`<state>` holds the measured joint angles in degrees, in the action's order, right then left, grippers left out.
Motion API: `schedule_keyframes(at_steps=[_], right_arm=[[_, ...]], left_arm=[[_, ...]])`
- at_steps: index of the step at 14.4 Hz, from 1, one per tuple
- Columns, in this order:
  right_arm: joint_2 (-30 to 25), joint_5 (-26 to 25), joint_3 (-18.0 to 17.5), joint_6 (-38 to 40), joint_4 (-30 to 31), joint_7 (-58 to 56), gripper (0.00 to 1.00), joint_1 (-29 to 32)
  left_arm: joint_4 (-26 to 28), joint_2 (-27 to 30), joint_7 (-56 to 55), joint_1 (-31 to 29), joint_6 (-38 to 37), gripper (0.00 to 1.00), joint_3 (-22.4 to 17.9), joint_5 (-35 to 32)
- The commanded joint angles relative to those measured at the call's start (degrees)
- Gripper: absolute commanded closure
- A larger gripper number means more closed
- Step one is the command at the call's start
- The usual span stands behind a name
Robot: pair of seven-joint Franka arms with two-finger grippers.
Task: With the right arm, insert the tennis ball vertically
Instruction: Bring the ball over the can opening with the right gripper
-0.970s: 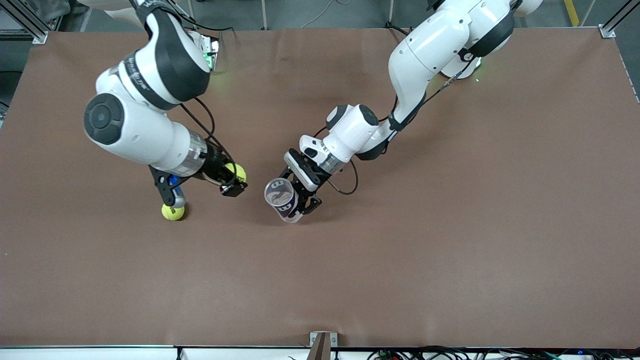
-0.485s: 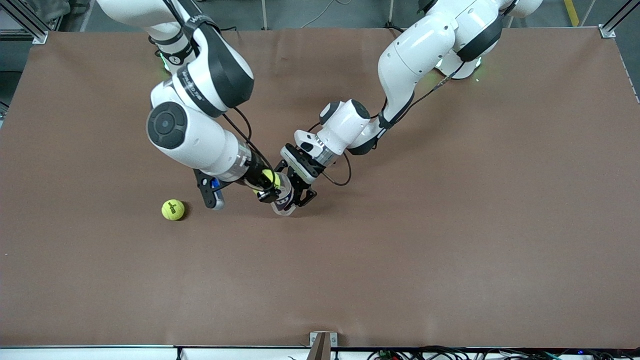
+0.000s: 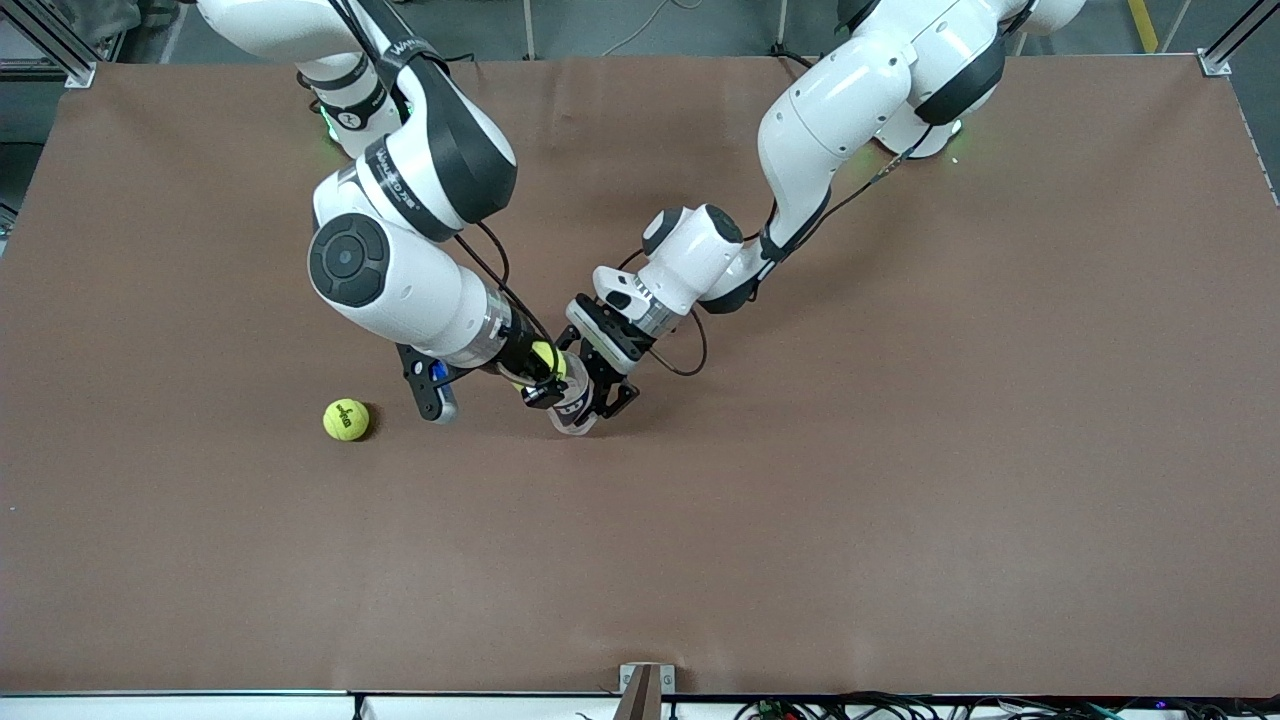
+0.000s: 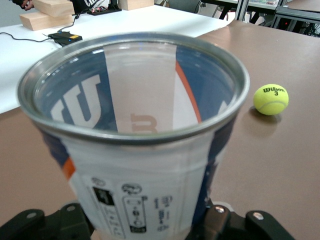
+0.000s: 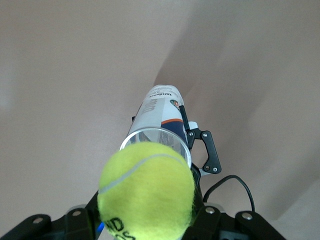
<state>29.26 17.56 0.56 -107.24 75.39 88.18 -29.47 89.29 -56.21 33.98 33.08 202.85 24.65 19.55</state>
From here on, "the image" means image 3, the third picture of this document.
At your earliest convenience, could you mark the clear tennis ball can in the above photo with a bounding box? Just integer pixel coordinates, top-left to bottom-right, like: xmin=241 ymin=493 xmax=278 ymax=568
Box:
xmin=545 ymin=352 xmax=603 ymax=438

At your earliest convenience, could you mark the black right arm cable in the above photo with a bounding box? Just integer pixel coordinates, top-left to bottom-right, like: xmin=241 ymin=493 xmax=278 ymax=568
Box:
xmin=325 ymin=0 xmax=556 ymax=346

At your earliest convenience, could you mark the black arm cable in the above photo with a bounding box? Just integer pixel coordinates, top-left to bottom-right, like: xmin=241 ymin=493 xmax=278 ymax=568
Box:
xmin=325 ymin=0 xmax=556 ymax=346
xmin=618 ymin=125 xmax=936 ymax=379

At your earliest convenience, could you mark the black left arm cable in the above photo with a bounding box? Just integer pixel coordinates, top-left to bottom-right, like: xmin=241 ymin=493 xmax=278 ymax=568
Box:
xmin=618 ymin=125 xmax=936 ymax=379

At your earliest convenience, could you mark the white floor cable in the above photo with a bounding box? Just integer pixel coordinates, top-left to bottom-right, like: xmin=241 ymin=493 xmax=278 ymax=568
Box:
xmin=600 ymin=0 xmax=703 ymax=58

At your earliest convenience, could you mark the grey metal bracket post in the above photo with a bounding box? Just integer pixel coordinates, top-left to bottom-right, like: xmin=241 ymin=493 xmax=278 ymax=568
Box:
xmin=618 ymin=663 xmax=677 ymax=720

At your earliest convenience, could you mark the black cable bundle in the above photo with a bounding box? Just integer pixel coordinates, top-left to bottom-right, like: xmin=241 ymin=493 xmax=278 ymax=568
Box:
xmin=735 ymin=690 xmax=1280 ymax=720

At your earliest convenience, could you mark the aluminium frame profile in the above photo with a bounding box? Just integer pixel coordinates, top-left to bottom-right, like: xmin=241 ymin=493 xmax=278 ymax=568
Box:
xmin=1197 ymin=0 xmax=1271 ymax=79
xmin=0 ymin=0 xmax=98 ymax=89

